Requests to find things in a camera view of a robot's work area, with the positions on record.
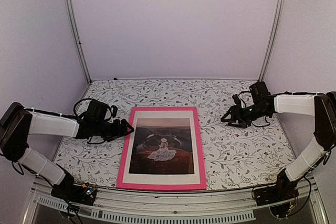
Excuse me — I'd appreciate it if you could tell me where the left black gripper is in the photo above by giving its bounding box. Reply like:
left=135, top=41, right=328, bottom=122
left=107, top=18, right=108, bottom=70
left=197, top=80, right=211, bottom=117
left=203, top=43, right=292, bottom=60
left=93, top=119, right=134, bottom=142

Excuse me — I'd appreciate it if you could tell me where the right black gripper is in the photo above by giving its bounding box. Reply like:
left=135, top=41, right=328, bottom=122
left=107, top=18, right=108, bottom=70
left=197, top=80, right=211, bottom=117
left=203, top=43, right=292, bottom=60
left=221, top=103, right=269, bottom=129

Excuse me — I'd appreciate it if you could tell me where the white mat board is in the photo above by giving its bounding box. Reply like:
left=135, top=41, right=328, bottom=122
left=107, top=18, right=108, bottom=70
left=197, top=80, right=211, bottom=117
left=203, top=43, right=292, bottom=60
left=122, top=110, right=203, bottom=185

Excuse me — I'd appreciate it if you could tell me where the dark photo print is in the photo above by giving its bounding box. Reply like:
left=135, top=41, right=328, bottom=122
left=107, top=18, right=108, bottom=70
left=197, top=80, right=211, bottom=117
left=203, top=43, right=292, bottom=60
left=129, top=118, right=194, bottom=175

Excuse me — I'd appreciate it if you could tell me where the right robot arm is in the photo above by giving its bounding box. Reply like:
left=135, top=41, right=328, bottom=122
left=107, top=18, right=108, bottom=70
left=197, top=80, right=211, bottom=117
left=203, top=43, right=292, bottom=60
left=221, top=81, right=335, bottom=205

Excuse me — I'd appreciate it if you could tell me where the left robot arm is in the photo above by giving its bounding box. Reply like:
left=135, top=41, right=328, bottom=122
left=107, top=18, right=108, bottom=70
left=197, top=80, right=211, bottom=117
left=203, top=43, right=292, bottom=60
left=1, top=98, right=134, bottom=201

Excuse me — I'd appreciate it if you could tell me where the floral table mat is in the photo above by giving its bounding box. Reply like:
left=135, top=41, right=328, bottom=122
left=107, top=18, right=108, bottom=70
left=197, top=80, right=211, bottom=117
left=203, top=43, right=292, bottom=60
left=55, top=80, right=295, bottom=190

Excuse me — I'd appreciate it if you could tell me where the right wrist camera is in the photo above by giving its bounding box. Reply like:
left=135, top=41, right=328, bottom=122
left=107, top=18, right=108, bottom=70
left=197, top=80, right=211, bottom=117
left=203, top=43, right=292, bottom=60
left=232, top=94, right=242, bottom=109

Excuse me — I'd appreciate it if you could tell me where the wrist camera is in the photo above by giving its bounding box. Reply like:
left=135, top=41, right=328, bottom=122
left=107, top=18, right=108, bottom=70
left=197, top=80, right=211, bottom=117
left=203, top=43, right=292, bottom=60
left=232, top=94, right=242, bottom=109
left=110, top=105, right=118, bottom=122

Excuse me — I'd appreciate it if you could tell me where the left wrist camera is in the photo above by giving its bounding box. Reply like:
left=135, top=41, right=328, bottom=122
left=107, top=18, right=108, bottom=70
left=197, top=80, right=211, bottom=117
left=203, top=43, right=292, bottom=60
left=110, top=105, right=118, bottom=122

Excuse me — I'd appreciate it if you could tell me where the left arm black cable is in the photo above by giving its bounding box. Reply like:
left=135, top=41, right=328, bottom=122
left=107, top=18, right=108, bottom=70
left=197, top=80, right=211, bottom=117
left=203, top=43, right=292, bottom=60
left=73, top=98, right=103, bottom=120

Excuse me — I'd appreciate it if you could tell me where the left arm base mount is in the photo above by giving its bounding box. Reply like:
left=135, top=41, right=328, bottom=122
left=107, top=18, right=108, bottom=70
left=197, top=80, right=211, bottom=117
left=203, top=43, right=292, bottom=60
left=51, top=183, right=97, bottom=206

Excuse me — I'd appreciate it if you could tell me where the front aluminium rail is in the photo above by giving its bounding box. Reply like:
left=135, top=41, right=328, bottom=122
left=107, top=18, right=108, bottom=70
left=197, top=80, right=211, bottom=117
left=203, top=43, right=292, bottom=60
left=23, top=185, right=329, bottom=223

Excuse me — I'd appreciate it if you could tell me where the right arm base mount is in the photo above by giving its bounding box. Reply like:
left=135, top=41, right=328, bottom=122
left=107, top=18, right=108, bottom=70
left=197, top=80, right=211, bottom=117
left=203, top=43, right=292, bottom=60
left=251, top=186, right=299, bottom=219

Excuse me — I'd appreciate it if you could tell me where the right aluminium post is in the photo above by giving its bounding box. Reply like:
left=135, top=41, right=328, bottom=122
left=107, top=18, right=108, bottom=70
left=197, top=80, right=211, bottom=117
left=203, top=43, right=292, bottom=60
left=258, top=0, right=285, bottom=81

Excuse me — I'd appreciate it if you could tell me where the aluminium post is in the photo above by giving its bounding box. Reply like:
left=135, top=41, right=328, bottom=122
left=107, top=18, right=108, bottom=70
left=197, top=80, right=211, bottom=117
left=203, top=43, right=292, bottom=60
left=64, top=0, right=92, bottom=84
left=258, top=0, right=285, bottom=81

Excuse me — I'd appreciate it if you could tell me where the left aluminium post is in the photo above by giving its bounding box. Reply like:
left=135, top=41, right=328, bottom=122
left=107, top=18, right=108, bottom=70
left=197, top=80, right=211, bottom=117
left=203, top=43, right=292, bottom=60
left=64, top=0, right=92, bottom=84

